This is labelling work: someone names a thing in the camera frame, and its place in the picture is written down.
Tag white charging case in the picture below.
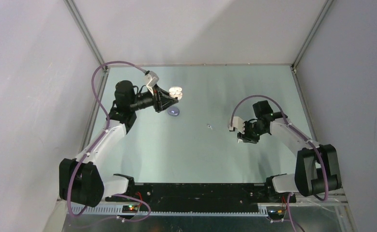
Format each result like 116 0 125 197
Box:
168 87 183 100

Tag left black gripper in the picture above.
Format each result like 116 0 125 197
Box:
129 84 178 113

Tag purple charging case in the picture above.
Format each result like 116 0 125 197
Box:
167 106 180 116

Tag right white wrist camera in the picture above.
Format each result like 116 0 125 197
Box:
228 116 245 134

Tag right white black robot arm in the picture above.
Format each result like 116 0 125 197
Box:
228 100 342 202

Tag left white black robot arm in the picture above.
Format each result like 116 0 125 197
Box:
59 80 182 207

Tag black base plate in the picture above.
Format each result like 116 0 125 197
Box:
105 183 297 213

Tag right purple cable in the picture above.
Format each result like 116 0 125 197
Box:
230 95 329 232

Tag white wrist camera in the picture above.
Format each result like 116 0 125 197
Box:
144 71 159 95
228 116 245 134

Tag grey cable duct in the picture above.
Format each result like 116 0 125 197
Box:
83 204 268 217

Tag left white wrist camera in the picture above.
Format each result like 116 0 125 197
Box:
144 71 159 95

